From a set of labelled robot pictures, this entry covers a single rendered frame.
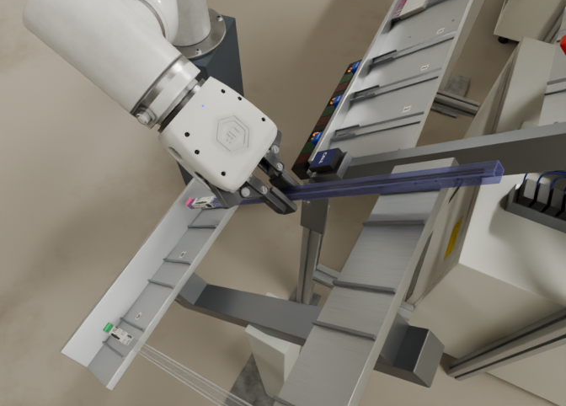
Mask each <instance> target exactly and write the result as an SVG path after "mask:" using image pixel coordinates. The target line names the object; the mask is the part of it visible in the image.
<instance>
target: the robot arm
mask: <svg viewBox="0 0 566 406"><path fill-rule="evenodd" d="M22 20H23V24H24V26H25V28H26V29H28V30H29V31H30V32H31V33H32V34H34V35H35V36H36V37H38V38H39V39H40V40H41V41H43V42H44V43H45V44H46V45H48V46H49V47H50V48H51V49H52V50H53V51H54V52H55V53H57V54H58V55H59V56H61V57H62V58H63V59H64V60H65V61H67V62H68V63H69V64H70V65H72V66H73V67H74V68H76V69H77V70H78V71H79V72H80V73H82V75H84V77H86V78H87V79H88V80H90V81H91V82H92V83H93V84H95V85H96V86H97V87H98V88H100V89H101V90H102V91H103V92H105V93H106V94H107V95H108V96H110V97H111V98H112V99H113V100H114V101H115V102H116V103H117V104H119V105H120V106H121V107H123V108H124V109H125V110H126V111H128V112H129V113H130V114H131V115H133V116H134V117H136V118H137V119H138V121H139V122H140V123H141V124H143V125H145V126H146V127H147V128H148V129H150V130H151V129H152V128H153V127H154V126H155V125H156V124H157V123H158V124H159V125H160V127H159V129H158V132H160V133H161V134H160V135H159V136H158V139H159V141H160V142H161V143H162V144H163V145H164V146H165V147H166V149H167V150H168V151H169V152H170V153H171V155H172V156H173V157H174V158H175V159H176V160H177V161H178V162H179V163H180V164H181V165H182V166H183V167H184V168H185V169H186V170H187V171H188V172H189V173H190V174H191V175H192V176H193V177H194V178H195V179H196V180H197V181H199V182H200V183H201V184H202V185H203V186H204V187H206V188H207V189H208V190H209V191H210V192H211V193H213V194H215V196H216V198H217V199H218V200H219V202H220V203H221V205H222V207H223V208H224V209H229V208H232V207H234V206H235V205H236V204H238V203H239V202H241V201H243V200H246V199H257V198H260V199H261V200H262V201H263V202H264V203H265V204H266V205H267V206H269V207H270V208H271V209H272V210H273V211H275V212H276V213H278V214H282V215H287V214H290V213H293V212H296V210H297V205H296V204H295V203H294V202H293V201H292V200H290V199H289V198H288V197H287V196H286V195H284V194H283V193H282V192H281V191H280V190H278V189H277V188H283V187H290V186H297V185H300V184H299V183H298V182H297V181H296V180H295V179H294V178H292V177H291V176H290V175H289V174H288V173H287V172H286V171H285V170H284V169H285V164H283V162H282V161H281V158H280V149H279V146H280V142H281V138H282V132H281V131H279V130H277V127H276V125H275V124H274V122H273V121H272V120H271V119H269V118H268V117H267V116H266V115H265V114H264V113H262V112H261V111H260V110H259V109H257V108H256V107H255V106H254V105H253V104H251V103H250V102H248V101H247V100H246V99H245V98H244V97H243V96H241V95H240V94H239V93H237V92H235V91H234V90H232V89H231V88H229V87H228V86H227V85H225V84H223V83H221V82H219V81H218V80H216V79H215V78H213V77H209V78H208V80H207V81H205V80H204V79H203V78H202V79H201V80H200V81H199V82H198V81H197V80H195V78H196V77H197V76H198V75H199V73H200V70H199V69H198V68H197V67H196V66H195V65H194V64H193V63H192V62H191V61H193V60H197V59H200V58H202V57H204V56H208V55H210V54H211V53H212V52H213V51H215V50H216V49H217V48H218V47H219V46H220V45H221V44H222V42H223V41H224V39H225V37H226V32H227V31H226V24H225V21H224V19H223V17H222V16H221V15H220V14H219V13H218V12H217V11H216V10H214V9H212V8H209V7H207V2H206V0H26V2H25V5H24V9H23V13H22ZM256 166H258V167H259V168H260V169H261V170H262V171H263V172H265V173H266V174H267V175H268V176H269V177H270V179H269V182H270V183H271V184H272V185H273V186H274V187H271V188H270V187H269V186H268V185H266V184H265V183H264V182H262V181H261V180H260V179H259V178H257V177H256V176H255V175H254V174H252V172H253V171H254V169H255V167H256ZM238 188H240V190H237V191H235V192H234V193H232V192H230V190H236V189H238Z"/></svg>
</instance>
